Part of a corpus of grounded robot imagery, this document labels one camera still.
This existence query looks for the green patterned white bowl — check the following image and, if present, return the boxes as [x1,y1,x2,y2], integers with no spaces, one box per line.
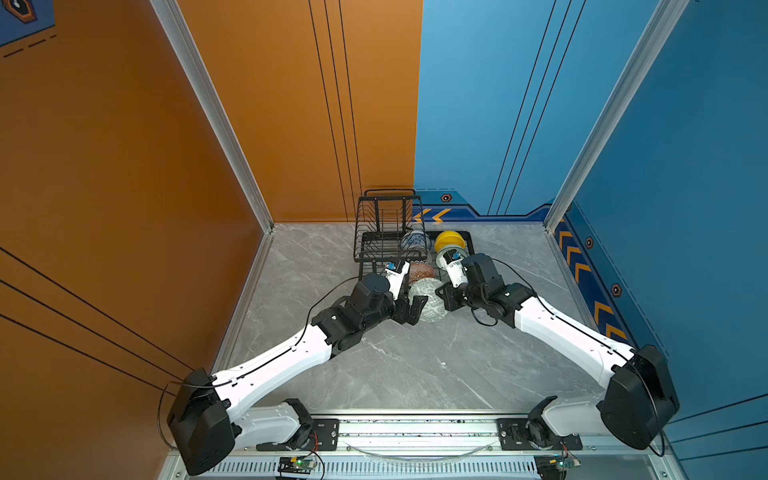
[409,278,447,323]

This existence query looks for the light green bowl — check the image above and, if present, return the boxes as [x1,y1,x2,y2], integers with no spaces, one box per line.
[435,245,466,270]

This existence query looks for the yellow bowl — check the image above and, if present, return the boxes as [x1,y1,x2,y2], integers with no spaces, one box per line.
[434,230,467,252]

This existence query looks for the blue white floral bowl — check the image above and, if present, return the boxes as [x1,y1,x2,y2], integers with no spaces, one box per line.
[400,230,430,253]

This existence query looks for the orange patterned bowl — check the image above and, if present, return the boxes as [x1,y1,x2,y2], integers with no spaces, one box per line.
[408,261,437,283]

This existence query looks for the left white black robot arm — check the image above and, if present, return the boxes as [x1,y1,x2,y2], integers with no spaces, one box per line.
[166,274,429,476]

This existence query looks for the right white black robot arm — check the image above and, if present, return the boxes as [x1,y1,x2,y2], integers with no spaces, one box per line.
[436,254,680,450]

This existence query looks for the left green circuit board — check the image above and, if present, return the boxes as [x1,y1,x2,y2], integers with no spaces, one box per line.
[277,456,319,479]

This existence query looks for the green circuit board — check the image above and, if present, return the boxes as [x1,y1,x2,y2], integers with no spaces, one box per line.
[534,456,581,480]
[277,456,319,479]

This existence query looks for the right green circuit board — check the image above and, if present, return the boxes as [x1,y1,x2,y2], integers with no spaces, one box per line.
[534,456,581,480]

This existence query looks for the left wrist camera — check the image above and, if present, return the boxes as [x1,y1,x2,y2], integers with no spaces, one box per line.
[383,260,410,301]

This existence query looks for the black wire dish rack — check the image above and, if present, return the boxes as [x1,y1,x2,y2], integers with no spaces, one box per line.
[353,188,442,277]

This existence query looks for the aluminium front rail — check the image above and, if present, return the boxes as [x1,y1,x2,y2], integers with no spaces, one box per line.
[203,410,686,479]

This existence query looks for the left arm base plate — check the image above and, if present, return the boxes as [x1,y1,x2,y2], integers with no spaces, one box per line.
[256,419,340,452]

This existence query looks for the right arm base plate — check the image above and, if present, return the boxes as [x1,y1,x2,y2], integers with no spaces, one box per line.
[496,417,583,451]

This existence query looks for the right aluminium corner post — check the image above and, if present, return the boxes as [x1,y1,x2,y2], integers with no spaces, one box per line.
[543,0,689,233]

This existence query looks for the aluminium corner post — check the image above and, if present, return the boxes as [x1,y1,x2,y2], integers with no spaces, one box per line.
[150,0,274,234]
[543,0,689,233]

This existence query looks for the left aluminium corner post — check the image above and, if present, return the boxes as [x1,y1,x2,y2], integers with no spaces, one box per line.
[150,0,274,234]

